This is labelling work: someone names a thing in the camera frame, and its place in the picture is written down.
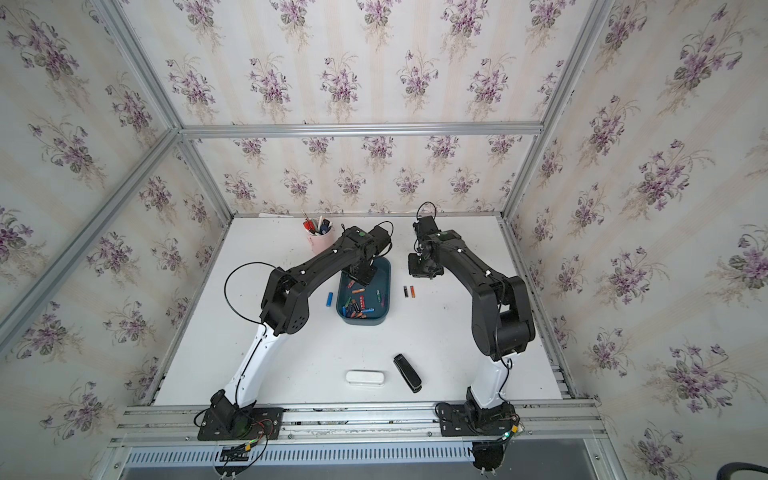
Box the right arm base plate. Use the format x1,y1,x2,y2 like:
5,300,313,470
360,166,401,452
434,401,520,439

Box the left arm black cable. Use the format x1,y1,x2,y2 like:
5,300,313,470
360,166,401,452
223,261,280,328

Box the pens in cup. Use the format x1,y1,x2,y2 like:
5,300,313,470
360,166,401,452
303,216,332,236

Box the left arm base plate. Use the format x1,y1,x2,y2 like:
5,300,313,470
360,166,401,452
196,408,285,441

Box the teal plastic storage box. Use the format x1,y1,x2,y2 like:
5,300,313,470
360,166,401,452
336,258,391,326

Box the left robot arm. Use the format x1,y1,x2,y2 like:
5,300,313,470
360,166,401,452
210,225,392,416

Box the black stapler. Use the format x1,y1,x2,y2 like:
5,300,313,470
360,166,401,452
393,354,422,393

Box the pink pen cup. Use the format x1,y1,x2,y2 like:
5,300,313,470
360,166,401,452
307,229,336,255

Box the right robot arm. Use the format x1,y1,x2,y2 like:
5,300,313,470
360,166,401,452
408,216,536,417

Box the white eraser case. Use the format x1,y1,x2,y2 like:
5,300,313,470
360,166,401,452
345,370,386,386

